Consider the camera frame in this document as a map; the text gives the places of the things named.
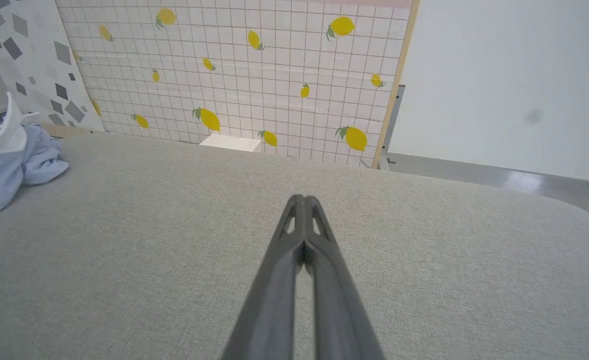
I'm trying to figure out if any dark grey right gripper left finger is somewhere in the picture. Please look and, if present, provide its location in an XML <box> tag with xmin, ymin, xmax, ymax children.
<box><xmin>221</xmin><ymin>194</ymin><xmax>306</xmax><ymax>360</ymax></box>

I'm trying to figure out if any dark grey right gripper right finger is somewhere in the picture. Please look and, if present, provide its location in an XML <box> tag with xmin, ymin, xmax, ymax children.
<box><xmin>304</xmin><ymin>195</ymin><xmax>386</xmax><ymax>360</ymax></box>

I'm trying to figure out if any light blue polo shirt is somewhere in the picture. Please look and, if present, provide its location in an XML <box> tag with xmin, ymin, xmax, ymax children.
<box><xmin>0</xmin><ymin>92</ymin><xmax>70</xmax><ymax>222</ymax></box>

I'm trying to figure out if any grey fabric sofa cushion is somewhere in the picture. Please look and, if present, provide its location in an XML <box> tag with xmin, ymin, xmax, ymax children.
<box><xmin>0</xmin><ymin>132</ymin><xmax>589</xmax><ymax>360</ymax></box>

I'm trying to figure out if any white rectangular block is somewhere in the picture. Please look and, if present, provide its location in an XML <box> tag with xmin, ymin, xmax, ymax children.
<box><xmin>199</xmin><ymin>133</ymin><xmax>262</xmax><ymax>153</ymax></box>

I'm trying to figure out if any grey metal panel stand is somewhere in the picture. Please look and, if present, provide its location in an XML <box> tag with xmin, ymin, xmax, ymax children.
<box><xmin>378</xmin><ymin>84</ymin><xmax>406</xmax><ymax>172</ymax></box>

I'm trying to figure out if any lemon print tile panel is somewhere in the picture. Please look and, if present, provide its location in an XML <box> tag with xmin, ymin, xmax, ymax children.
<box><xmin>54</xmin><ymin>0</ymin><xmax>421</xmax><ymax>170</ymax></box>

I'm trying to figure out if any grey diamond pattern panel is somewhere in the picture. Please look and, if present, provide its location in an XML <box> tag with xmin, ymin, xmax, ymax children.
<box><xmin>0</xmin><ymin>0</ymin><xmax>106</xmax><ymax>133</ymax></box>

